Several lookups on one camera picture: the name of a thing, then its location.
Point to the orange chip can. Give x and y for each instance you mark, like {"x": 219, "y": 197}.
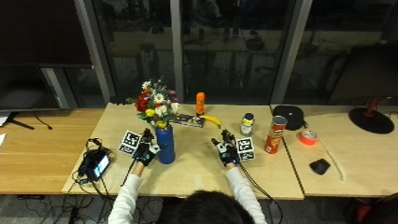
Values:
{"x": 275, "y": 134}

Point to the orange bottle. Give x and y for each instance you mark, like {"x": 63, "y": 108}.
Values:
{"x": 200, "y": 103}

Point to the person's left hand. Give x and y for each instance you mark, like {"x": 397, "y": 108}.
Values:
{"x": 144, "y": 152}

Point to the blue vase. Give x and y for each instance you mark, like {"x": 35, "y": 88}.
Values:
{"x": 166, "y": 144}

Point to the colourful flower bouquet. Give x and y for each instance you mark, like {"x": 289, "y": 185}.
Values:
{"x": 158, "y": 104}

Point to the dark printed box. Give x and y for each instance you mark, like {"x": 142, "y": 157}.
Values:
{"x": 188, "y": 120}

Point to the the person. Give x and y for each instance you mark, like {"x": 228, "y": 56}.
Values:
{"x": 212, "y": 207}

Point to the white can with blue lid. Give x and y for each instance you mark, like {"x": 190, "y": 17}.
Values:
{"x": 247, "y": 124}

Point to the red stand pole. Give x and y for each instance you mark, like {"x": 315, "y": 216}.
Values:
{"x": 371, "y": 106}

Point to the yellow banana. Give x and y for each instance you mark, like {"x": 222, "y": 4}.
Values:
{"x": 212, "y": 119}

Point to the black pouch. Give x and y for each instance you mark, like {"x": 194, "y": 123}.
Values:
{"x": 289, "y": 115}

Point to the black round stand base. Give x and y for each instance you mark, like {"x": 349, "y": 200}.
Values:
{"x": 371, "y": 120}

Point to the person's right hand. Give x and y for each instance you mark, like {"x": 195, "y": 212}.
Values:
{"x": 226, "y": 149}

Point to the white stick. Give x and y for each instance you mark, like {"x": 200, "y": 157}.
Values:
{"x": 335, "y": 161}

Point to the white marker cube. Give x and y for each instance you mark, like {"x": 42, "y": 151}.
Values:
{"x": 245, "y": 148}
{"x": 130, "y": 142}

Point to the orange tape roll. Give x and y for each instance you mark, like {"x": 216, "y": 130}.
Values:
{"x": 308, "y": 137}

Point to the black device with screen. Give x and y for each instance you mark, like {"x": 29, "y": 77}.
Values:
{"x": 96, "y": 164}

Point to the black monitor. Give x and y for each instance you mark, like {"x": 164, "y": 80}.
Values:
{"x": 25, "y": 88}

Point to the black computer mouse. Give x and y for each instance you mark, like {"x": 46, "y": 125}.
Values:
{"x": 320, "y": 166}

